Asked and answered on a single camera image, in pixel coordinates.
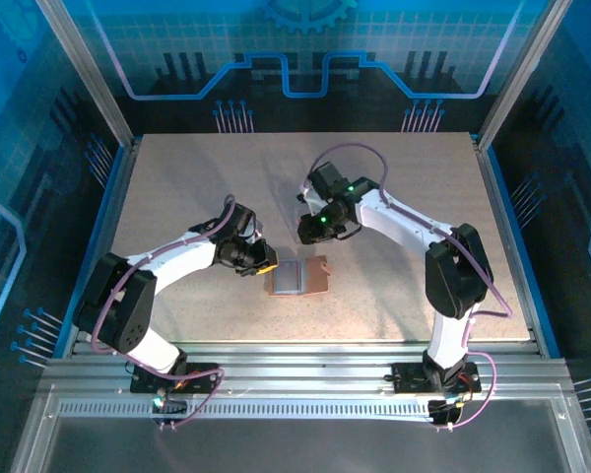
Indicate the brown leather card holder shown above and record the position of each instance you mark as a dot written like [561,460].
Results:
[315,281]

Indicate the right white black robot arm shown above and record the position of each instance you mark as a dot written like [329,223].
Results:
[399,222]

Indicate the aluminium rail platform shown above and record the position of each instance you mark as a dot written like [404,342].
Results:
[295,364]

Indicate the aluminium side rail blue strip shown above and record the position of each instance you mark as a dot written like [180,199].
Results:
[112,222]
[501,222]

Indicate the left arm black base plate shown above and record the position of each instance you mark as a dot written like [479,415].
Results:
[143,384]

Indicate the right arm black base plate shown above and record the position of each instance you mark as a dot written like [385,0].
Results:
[404,379]

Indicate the aluminium frame post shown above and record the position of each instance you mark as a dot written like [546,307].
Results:
[521,74]
[89,74]

